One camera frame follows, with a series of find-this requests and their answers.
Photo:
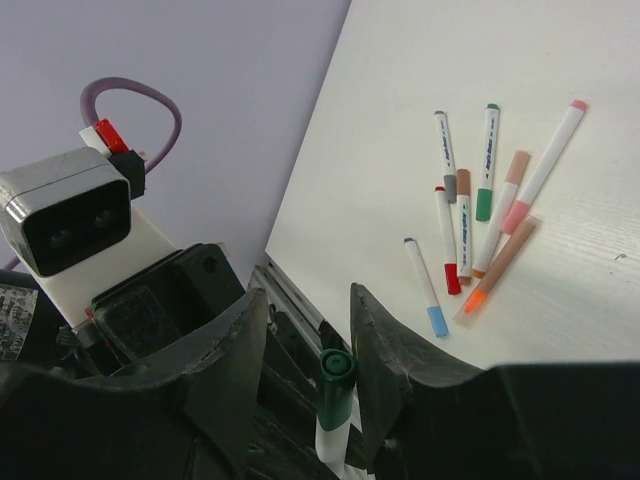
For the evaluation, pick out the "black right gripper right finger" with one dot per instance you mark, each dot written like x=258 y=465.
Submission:
x=428 y=415

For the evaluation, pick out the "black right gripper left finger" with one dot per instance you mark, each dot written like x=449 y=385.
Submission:
x=184 y=412

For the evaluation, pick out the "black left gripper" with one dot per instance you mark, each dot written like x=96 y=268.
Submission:
x=150 y=311

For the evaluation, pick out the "red capped white marker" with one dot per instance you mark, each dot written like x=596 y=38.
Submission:
x=448 y=241

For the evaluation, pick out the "grey capped white marker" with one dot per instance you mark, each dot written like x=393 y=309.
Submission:
x=445 y=145

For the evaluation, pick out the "orange tip tan marker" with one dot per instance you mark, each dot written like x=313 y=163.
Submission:
x=479 y=296

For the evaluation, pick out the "green capped marker upper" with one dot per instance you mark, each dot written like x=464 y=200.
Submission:
x=485 y=189

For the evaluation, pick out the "brown capped white marker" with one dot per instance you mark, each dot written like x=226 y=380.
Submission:
x=464 y=249

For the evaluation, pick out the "pink capped white marker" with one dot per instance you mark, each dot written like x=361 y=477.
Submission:
x=547 y=161

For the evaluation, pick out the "beige capped white marker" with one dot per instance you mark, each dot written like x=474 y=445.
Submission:
x=507 y=195

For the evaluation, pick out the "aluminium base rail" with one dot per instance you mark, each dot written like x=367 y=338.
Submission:
x=295 y=323

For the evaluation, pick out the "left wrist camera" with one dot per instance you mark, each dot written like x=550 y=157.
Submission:
x=71 y=222

